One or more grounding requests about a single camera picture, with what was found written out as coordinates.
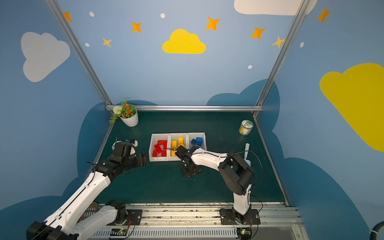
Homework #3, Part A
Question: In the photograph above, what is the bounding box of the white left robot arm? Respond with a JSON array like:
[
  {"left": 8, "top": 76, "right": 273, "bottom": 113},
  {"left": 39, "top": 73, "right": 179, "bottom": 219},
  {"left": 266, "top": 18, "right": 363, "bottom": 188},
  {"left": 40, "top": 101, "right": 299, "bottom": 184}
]
[{"left": 26, "top": 139, "right": 149, "bottom": 240}]

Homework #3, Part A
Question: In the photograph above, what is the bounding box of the aluminium frame rail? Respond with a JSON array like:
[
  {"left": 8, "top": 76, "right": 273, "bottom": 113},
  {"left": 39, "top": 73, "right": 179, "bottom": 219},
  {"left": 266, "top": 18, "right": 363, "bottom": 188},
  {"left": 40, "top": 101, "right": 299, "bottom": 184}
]
[{"left": 105, "top": 104, "right": 263, "bottom": 112}]

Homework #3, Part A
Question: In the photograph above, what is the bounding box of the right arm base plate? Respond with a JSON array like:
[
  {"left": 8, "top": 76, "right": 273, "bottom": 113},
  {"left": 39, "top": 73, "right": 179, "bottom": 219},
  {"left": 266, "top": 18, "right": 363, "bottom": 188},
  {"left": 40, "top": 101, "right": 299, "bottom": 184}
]
[{"left": 219, "top": 209, "right": 261, "bottom": 225}]

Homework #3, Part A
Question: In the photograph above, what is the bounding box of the potted flower plant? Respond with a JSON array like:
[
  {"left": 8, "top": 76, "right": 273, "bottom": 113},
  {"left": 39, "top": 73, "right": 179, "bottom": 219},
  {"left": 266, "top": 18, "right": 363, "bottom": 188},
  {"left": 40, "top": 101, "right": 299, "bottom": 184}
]
[{"left": 109, "top": 98, "right": 139, "bottom": 127}]

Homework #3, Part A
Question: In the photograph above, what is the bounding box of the clear labelled plastic jar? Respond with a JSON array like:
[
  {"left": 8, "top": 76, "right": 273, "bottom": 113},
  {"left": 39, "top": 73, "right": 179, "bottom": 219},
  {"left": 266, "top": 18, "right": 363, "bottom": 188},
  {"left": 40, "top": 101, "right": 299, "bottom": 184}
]
[{"left": 239, "top": 120, "right": 254, "bottom": 136}]

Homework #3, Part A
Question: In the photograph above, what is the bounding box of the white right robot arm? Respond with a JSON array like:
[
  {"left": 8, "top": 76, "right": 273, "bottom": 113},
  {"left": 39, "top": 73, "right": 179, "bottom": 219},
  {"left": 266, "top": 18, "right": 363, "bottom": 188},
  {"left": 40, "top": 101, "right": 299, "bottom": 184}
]
[{"left": 176, "top": 146, "right": 255, "bottom": 216}]

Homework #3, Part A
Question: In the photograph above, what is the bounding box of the yellow brick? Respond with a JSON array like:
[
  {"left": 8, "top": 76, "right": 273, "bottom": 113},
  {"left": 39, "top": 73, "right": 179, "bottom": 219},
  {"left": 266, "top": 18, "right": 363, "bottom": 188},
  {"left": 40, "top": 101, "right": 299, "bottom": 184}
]
[{"left": 171, "top": 141, "right": 177, "bottom": 149}]

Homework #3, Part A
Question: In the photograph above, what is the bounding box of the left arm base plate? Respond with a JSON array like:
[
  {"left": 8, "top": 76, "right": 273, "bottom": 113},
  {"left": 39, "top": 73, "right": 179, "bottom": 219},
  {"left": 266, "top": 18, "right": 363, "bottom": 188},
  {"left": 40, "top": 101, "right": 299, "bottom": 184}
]
[{"left": 113, "top": 209, "right": 143, "bottom": 226}]

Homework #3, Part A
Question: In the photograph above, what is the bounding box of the white left bin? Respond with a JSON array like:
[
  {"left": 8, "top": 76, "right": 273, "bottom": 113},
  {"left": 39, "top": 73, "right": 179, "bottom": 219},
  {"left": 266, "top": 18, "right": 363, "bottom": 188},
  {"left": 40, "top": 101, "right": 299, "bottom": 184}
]
[{"left": 149, "top": 134, "right": 171, "bottom": 162}]

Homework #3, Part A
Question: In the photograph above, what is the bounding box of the brown slotted scoop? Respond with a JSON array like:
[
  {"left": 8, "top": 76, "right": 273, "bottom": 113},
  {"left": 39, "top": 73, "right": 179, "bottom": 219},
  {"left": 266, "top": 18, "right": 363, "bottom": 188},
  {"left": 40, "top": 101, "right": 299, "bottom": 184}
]
[{"left": 78, "top": 202, "right": 99, "bottom": 222}]

